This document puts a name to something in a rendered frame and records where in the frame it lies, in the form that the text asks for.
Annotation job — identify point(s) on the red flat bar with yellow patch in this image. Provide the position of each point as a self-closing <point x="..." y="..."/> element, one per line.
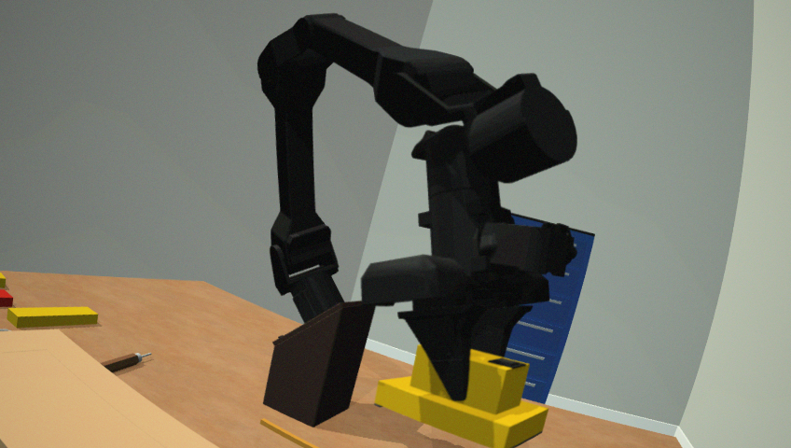
<point x="6" y="300"/>

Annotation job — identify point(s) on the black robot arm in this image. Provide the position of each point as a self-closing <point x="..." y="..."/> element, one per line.
<point x="509" y="133"/>

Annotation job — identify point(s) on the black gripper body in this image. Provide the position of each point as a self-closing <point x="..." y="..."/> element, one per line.
<point x="451" y="276"/>

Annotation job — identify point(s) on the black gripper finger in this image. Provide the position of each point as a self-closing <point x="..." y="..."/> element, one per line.
<point x="445" y="336"/>
<point x="492" y="332"/>

